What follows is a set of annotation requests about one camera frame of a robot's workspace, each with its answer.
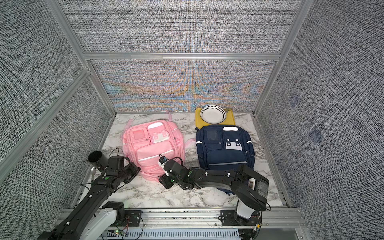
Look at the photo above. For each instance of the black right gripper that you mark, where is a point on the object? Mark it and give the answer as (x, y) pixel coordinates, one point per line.
(164, 181)

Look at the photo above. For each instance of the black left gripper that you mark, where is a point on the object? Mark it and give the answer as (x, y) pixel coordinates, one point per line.
(135, 170)

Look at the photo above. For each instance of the pink backpack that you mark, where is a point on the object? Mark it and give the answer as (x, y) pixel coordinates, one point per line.
(145, 143)

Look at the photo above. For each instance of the navy blue backpack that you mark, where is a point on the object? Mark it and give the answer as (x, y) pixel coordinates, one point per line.
(224, 147)

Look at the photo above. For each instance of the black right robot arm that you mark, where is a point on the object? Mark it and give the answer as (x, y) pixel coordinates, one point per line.
(249, 186)

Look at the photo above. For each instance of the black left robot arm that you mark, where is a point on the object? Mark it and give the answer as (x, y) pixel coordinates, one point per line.
(104, 186)

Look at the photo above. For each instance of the black cup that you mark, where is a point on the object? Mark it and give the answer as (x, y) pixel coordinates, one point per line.
(98, 160)

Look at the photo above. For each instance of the white bowl dotted rim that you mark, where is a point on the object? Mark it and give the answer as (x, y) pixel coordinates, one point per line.
(213, 114)

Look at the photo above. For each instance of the yellow cutting board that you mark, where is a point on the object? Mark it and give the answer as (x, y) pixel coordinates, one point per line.
(230, 119)

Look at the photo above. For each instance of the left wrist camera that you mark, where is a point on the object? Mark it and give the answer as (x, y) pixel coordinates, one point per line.
(116, 163)

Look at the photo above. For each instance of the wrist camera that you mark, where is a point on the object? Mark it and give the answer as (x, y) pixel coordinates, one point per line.
(162, 161)
(116, 163)

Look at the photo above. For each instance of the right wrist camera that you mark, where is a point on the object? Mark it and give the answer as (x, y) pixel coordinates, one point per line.
(162, 161)

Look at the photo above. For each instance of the green handled fork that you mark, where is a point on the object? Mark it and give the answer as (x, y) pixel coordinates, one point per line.
(93, 172)

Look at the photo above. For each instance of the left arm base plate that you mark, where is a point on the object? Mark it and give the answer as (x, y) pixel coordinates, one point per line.
(130, 218)

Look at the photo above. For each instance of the aluminium mounting rail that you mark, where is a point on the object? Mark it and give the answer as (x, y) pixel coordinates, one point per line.
(194, 223)

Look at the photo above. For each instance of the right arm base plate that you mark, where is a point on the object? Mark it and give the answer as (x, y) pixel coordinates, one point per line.
(231, 218)

